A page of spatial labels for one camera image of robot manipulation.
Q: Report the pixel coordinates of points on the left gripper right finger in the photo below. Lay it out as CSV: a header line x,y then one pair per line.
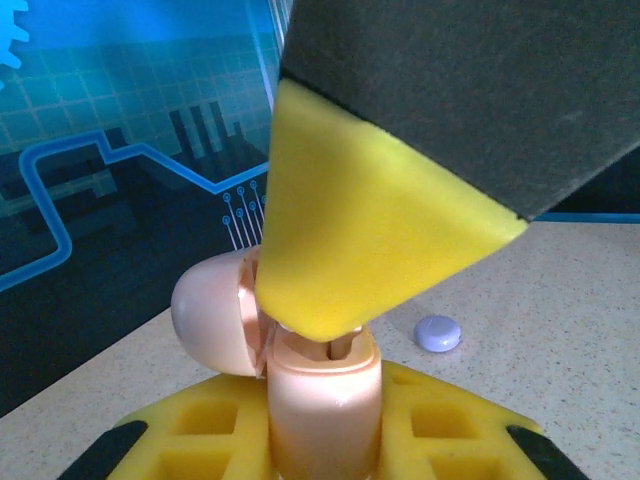
x,y
400,400

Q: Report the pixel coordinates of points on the pink earbud charging case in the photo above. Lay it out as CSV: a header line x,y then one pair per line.
x,y
320,410

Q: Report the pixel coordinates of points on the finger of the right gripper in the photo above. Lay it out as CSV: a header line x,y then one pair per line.
x,y
400,175

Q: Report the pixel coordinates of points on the purple earbud charging case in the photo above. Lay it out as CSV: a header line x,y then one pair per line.
x,y
437,334

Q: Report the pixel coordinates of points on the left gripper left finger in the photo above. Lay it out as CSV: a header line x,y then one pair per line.
x,y
250,400

